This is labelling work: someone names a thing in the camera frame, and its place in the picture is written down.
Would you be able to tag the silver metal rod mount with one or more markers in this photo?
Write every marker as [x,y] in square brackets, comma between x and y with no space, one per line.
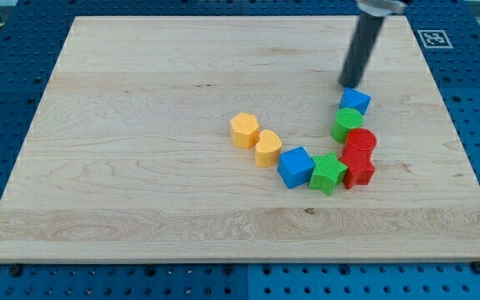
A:
[381,8]

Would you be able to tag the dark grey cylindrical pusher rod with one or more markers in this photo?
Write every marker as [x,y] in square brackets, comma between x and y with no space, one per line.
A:
[363,40]

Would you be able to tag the white fiducial marker tag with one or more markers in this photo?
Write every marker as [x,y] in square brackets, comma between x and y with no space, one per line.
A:
[434,39]

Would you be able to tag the blue triangular prism block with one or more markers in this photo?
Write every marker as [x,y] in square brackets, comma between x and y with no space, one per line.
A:
[352,98]

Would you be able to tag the green cylinder block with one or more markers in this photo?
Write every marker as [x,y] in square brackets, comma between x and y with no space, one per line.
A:
[346,119]

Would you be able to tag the red star block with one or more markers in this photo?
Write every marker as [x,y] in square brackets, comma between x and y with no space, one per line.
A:
[360,169]

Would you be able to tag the red cylinder block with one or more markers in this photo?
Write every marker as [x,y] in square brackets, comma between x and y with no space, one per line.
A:
[360,143]

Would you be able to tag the green star block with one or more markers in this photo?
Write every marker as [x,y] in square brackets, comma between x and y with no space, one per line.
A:
[328,172]

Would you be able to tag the blue cube block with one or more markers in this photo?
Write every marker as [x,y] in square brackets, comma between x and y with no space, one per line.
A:
[295,167]

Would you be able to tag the yellow heart block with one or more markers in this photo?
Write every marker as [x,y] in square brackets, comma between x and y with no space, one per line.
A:
[267,149]

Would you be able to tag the yellow hexagon block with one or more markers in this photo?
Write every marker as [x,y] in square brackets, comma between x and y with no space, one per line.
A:
[244,129]

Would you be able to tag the light wooden board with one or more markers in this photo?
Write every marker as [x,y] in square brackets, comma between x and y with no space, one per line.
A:
[129,158]

